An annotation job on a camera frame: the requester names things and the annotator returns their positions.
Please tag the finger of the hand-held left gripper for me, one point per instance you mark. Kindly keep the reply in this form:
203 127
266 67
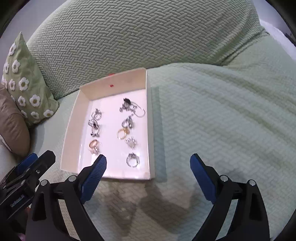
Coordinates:
46 160
27 160

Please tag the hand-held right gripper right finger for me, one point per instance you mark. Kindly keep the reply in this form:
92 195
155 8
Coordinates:
203 179

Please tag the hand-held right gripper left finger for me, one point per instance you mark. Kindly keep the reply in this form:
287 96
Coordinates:
93 178

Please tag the star-shaped pearl brooch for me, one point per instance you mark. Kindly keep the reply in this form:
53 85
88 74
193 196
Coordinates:
131 143

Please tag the cream cardboard box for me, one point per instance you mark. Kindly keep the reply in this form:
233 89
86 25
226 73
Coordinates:
111 120

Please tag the black flower dangle earring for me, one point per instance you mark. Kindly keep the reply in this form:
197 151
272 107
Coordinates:
126 100

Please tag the brown pillow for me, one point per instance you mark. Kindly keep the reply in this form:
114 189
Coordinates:
11 125

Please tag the green textured sofa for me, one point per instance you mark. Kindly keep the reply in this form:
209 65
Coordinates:
208 115

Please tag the green daisy pattern pillow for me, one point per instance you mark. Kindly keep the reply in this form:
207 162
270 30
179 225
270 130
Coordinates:
25 85

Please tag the white fluffy blanket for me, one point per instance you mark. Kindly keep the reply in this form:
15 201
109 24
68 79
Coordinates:
275 30

